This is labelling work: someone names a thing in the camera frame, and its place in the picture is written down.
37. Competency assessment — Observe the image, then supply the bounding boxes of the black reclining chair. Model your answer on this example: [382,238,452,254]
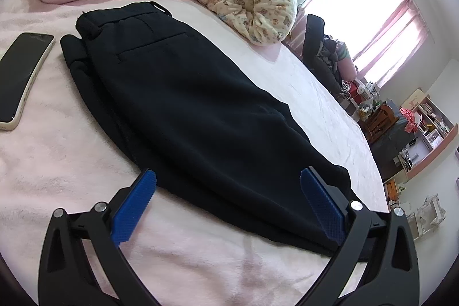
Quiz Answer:
[301,14,347,96]

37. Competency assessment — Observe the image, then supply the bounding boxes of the dark grey draped cloth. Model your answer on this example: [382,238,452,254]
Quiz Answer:
[373,105,418,181]

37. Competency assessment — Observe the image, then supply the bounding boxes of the white smartphone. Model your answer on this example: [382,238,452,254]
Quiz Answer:
[0,33,55,132]

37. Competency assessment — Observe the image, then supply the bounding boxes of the red cloth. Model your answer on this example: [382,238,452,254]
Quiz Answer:
[400,106,421,134]

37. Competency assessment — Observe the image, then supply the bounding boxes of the pink bed blanket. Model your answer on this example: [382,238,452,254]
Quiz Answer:
[0,0,390,306]

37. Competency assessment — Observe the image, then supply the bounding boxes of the pink bookshelf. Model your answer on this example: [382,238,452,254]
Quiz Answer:
[394,87,459,181]

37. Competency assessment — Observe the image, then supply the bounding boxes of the pink curtain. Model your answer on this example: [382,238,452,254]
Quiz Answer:
[287,0,431,88]

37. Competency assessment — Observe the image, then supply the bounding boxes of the wooden chair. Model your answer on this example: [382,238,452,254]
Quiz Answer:
[365,104,398,143]

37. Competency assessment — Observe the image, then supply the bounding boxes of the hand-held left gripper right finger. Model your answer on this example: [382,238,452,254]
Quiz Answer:
[299,167,420,306]

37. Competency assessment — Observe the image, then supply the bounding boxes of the pink cushion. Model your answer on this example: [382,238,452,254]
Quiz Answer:
[335,41,357,84]

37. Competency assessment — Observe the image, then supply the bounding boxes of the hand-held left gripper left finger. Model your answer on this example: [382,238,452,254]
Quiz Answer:
[38,168,157,306]

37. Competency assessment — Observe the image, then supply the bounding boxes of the white folding rack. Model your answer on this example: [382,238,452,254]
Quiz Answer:
[415,194,447,239]

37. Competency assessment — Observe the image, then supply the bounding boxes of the black pants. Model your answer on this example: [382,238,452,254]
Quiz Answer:
[60,1,354,256]

